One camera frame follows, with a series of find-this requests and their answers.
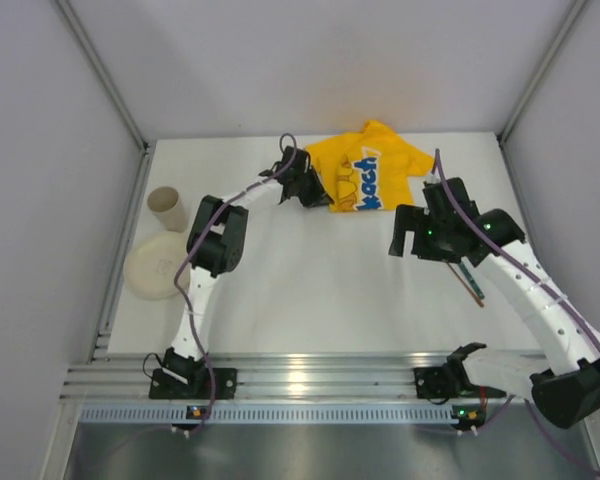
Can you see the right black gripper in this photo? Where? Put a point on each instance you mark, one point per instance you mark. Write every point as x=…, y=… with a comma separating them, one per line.
x=413, y=230

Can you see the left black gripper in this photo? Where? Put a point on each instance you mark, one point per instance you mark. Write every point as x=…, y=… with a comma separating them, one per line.
x=305, y=182

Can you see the yellow pikachu cloth placemat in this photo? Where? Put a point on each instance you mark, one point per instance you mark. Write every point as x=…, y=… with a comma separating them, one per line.
x=368, y=170

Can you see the beige paper cup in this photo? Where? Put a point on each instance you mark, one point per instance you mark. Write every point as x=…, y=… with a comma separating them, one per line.
x=166, y=204

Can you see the white paper plate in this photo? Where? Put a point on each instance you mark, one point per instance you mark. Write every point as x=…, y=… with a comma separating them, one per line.
x=150, y=267

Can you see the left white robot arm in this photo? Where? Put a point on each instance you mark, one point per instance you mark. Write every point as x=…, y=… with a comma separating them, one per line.
x=215, y=246

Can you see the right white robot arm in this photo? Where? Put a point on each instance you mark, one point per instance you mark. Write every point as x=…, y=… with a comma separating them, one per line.
x=565, y=384

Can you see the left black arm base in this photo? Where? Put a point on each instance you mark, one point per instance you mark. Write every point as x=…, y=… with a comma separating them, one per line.
x=179, y=378

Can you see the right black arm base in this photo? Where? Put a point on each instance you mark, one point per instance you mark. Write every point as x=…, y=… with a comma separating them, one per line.
x=439, y=384

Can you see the wooden fork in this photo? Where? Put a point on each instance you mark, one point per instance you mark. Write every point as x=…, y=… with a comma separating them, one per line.
x=456, y=272

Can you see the metal spoon teal handle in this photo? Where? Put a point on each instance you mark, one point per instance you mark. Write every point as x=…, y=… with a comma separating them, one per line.
x=471, y=281

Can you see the aluminium rail frame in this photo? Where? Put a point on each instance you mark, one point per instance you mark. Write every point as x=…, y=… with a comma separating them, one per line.
x=267, y=377

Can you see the perforated cable duct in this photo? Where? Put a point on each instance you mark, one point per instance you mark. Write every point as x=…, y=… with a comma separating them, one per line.
x=248, y=414

